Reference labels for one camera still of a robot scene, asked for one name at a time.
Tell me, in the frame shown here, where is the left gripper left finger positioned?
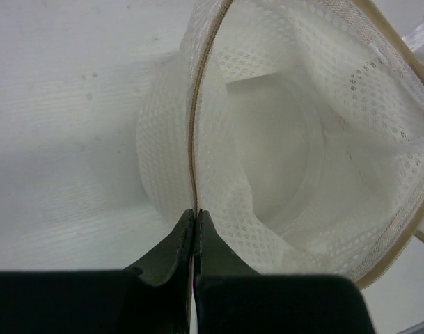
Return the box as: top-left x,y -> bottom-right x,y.
0,210 -> 194,333

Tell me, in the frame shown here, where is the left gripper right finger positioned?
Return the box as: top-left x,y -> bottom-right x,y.
194,211 -> 375,333

